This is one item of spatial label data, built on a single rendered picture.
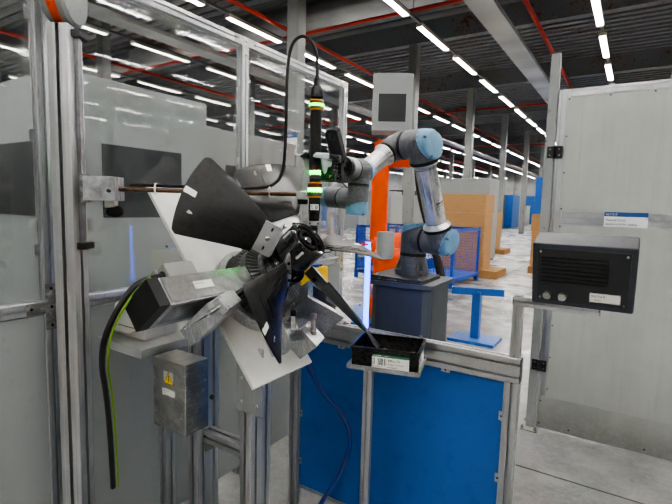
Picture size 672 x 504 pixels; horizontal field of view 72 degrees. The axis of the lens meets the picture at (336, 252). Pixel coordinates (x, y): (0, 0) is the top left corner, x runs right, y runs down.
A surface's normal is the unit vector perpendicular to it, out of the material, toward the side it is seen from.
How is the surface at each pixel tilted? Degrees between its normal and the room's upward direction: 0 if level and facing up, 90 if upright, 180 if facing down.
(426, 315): 90
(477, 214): 90
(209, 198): 80
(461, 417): 90
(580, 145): 90
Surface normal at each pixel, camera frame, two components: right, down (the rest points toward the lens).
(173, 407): -0.54, 0.07
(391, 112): -0.08, 0.10
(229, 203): 0.55, -0.05
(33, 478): 0.84, 0.07
